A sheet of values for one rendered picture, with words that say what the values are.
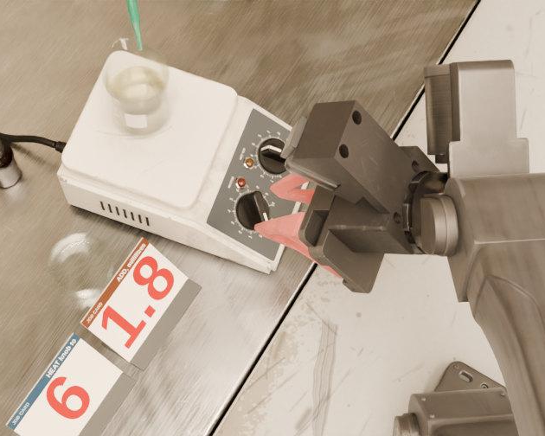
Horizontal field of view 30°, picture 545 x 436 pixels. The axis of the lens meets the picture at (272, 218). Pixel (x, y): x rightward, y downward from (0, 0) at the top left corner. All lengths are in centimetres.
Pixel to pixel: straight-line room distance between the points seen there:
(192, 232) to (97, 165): 10
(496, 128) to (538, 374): 18
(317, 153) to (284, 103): 35
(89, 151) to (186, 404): 23
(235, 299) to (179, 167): 13
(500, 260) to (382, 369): 35
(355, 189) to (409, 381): 29
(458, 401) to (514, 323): 21
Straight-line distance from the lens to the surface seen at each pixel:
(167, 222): 87
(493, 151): 65
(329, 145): 63
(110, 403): 88
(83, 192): 89
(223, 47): 101
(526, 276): 56
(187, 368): 89
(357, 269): 73
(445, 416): 73
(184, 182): 85
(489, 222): 58
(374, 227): 67
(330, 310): 91
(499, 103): 65
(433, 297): 92
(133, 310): 88
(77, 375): 87
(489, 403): 75
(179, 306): 90
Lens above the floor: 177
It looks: 68 degrees down
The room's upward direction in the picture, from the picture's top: 7 degrees clockwise
